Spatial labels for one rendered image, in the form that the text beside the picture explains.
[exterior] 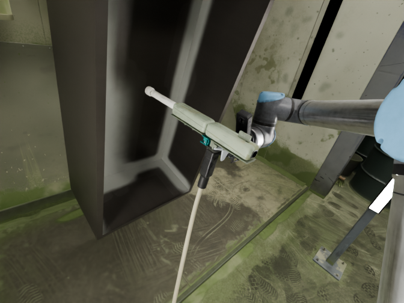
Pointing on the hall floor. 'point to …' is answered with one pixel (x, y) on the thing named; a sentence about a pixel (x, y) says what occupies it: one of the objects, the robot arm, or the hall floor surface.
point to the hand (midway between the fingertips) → (213, 142)
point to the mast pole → (351, 235)
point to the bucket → (351, 165)
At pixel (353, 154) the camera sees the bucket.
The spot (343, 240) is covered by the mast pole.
